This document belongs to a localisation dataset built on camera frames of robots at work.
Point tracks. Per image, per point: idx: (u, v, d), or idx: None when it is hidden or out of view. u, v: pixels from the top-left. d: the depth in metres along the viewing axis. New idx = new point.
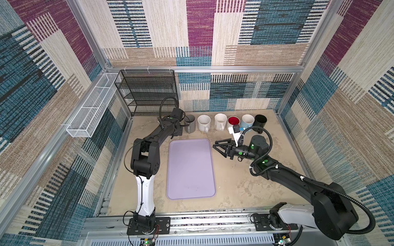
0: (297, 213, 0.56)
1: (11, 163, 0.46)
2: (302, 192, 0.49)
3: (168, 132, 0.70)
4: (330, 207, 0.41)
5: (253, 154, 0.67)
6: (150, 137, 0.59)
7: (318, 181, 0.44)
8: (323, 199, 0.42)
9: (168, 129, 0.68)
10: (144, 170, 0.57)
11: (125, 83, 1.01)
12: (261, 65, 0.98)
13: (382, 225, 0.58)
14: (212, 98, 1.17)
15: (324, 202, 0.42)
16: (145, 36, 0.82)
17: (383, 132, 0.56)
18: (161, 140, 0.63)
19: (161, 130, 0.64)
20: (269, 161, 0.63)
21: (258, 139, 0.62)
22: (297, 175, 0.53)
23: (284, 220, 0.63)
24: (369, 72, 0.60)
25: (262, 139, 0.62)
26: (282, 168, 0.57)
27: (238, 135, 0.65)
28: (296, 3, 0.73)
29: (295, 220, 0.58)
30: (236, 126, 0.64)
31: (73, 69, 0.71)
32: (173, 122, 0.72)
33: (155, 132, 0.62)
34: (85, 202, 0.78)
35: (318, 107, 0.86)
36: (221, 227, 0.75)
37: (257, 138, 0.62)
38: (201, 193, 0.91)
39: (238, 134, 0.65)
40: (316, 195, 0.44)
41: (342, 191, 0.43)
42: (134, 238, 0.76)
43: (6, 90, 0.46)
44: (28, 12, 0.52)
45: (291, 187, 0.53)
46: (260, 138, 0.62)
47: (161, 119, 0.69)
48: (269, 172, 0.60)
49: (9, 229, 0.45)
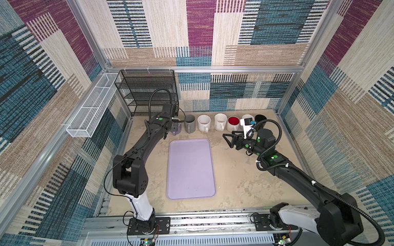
0: (298, 217, 0.55)
1: (11, 163, 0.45)
2: (310, 197, 0.48)
3: (157, 138, 0.60)
4: (339, 219, 0.40)
5: (259, 148, 0.65)
6: (133, 151, 0.50)
7: (331, 190, 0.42)
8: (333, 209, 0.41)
9: (156, 137, 0.58)
10: (130, 189, 0.48)
11: (125, 83, 1.01)
12: (261, 65, 0.98)
13: (382, 225, 0.58)
14: (212, 98, 1.17)
15: (334, 212, 0.40)
16: (145, 36, 0.82)
17: (383, 132, 0.56)
18: (147, 153, 0.54)
19: (148, 140, 0.54)
20: (278, 158, 0.59)
21: (266, 132, 0.61)
22: (308, 178, 0.50)
23: (283, 220, 0.63)
24: (369, 72, 0.60)
25: (270, 132, 0.61)
26: (293, 168, 0.54)
27: (248, 128, 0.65)
28: (296, 3, 0.73)
29: (295, 222, 0.58)
30: (248, 118, 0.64)
31: (73, 69, 0.71)
32: (162, 125, 0.61)
33: (139, 144, 0.52)
34: (85, 202, 0.78)
35: (318, 107, 0.86)
36: (221, 227, 0.75)
37: (264, 130, 0.62)
38: (202, 193, 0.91)
39: (249, 126, 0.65)
40: (327, 203, 0.42)
41: (354, 204, 0.41)
42: (134, 238, 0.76)
43: (6, 90, 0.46)
44: (28, 12, 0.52)
45: (298, 188, 0.51)
46: (268, 130, 0.61)
47: (147, 124, 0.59)
48: (277, 169, 0.57)
49: (9, 230, 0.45)
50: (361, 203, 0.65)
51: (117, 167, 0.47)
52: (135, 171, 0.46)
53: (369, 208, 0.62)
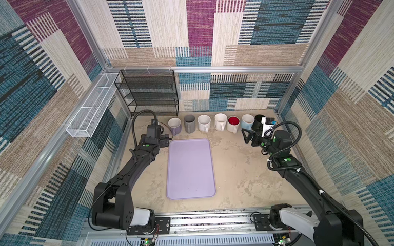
0: (298, 219, 0.55)
1: (11, 163, 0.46)
2: (313, 205, 0.47)
3: (145, 162, 0.58)
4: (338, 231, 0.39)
5: (273, 148, 0.66)
6: (118, 179, 0.46)
7: (337, 203, 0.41)
8: (333, 220, 0.40)
9: (143, 160, 0.56)
10: (112, 222, 0.42)
11: (125, 83, 1.01)
12: (261, 65, 0.98)
13: (382, 225, 0.58)
14: (212, 98, 1.17)
15: (333, 224, 0.39)
16: (145, 36, 0.82)
17: (382, 132, 0.56)
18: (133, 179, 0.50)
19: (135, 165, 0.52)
20: (292, 162, 0.58)
21: (282, 134, 0.61)
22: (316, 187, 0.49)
23: (282, 219, 0.64)
24: (369, 72, 0.60)
25: (287, 134, 0.60)
26: (303, 174, 0.53)
27: (267, 127, 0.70)
28: (296, 3, 0.73)
29: (293, 224, 0.58)
30: (269, 118, 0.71)
31: (73, 69, 0.71)
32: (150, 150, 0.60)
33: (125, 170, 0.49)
34: (85, 202, 0.78)
35: (318, 107, 0.86)
36: (221, 227, 0.75)
37: (281, 131, 0.62)
38: (202, 193, 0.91)
39: (268, 126, 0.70)
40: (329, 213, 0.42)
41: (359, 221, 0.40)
42: (133, 238, 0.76)
43: (6, 90, 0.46)
44: (28, 12, 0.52)
45: (304, 194, 0.51)
46: (286, 133, 0.61)
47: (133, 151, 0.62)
48: (287, 172, 0.57)
49: (9, 230, 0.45)
50: (361, 203, 0.65)
51: (100, 197, 0.42)
52: (121, 200, 0.42)
53: (370, 208, 0.62)
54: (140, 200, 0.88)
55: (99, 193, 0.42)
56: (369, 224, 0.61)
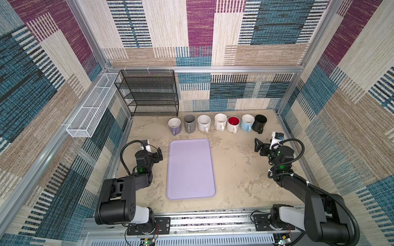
0: (295, 213, 0.56)
1: (11, 163, 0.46)
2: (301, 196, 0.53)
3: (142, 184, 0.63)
4: (319, 206, 0.44)
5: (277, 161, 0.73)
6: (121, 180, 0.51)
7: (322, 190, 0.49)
8: (317, 196, 0.45)
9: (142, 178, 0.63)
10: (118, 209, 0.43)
11: (125, 83, 1.01)
12: (260, 65, 0.98)
13: (382, 225, 0.58)
14: (212, 98, 1.17)
15: (315, 198, 0.44)
16: (145, 36, 0.82)
17: (383, 132, 0.56)
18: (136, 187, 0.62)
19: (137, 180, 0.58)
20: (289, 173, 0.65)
21: (285, 149, 0.68)
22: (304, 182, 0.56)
23: (281, 217, 0.64)
24: (369, 72, 0.60)
25: (290, 150, 0.67)
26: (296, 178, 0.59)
27: (274, 141, 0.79)
28: (296, 3, 0.73)
29: (291, 218, 0.58)
30: (278, 132, 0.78)
31: (73, 69, 0.71)
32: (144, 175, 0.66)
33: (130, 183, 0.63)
34: (85, 202, 0.78)
35: (318, 107, 0.86)
36: (221, 227, 0.75)
37: (284, 147, 0.69)
38: (202, 193, 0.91)
39: (276, 140, 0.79)
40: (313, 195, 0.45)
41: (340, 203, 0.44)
42: (133, 238, 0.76)
43: (6, 90, 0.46)
44: (28, 12, 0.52)
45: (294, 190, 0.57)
46: (289, 148, 0.68)
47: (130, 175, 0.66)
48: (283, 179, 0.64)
49: (9, 230, 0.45)
50: (361, 203, 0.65)
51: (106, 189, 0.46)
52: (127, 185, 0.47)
53: (370, 208, 0.62)
54: (141, 200, 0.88)
55: (106, 185, 0.47)
56: (369, 224, 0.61)
